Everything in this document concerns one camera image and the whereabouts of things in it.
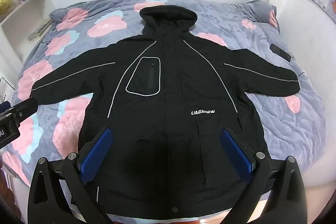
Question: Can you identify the black hooded jacket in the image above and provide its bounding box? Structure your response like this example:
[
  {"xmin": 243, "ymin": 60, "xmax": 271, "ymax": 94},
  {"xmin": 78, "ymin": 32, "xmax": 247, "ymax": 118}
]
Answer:
[{"xmin": 31, "ymin": 6, "xmax": 301, "ymax": 224}]

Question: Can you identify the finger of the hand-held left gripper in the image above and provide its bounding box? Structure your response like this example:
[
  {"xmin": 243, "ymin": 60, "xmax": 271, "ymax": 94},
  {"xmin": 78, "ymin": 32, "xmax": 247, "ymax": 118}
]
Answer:
[{"xmin": 9, "ymin": 97, "xmax": 38, "ymax": 125}]

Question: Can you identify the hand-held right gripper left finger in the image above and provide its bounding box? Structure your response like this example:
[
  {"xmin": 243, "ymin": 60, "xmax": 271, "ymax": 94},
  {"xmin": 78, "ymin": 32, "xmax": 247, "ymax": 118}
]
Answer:
[{"xmin": 28, "ymin": 127, "xmax": 137, "ymax": 224}]

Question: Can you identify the black phone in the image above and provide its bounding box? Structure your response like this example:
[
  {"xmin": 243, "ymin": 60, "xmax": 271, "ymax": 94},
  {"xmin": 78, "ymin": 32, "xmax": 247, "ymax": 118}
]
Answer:
[{"xmin": 270, "ymin": 44, "xmax": 292, "ymax": 62}]

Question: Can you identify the white wall shelf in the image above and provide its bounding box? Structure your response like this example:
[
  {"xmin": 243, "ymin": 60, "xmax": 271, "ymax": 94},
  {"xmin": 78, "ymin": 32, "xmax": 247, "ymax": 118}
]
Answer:
[{"xmin": 0, "ymin": 0, "xmax": 53, "ymax": 77}]

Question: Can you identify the grey floral blanket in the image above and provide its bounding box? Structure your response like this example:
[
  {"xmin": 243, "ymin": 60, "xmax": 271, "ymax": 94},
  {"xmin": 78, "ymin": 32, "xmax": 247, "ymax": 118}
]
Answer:
[{"xmin": 0, "ymin": 0, "xmax": 328, "ymax": 188}]

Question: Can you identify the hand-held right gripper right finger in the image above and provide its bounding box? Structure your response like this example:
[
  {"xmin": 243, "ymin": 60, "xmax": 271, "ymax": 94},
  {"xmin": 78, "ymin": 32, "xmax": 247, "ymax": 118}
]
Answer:
[{"xmin": 220, "ymin": 127, "xmax": 313, "ymax": 224}]

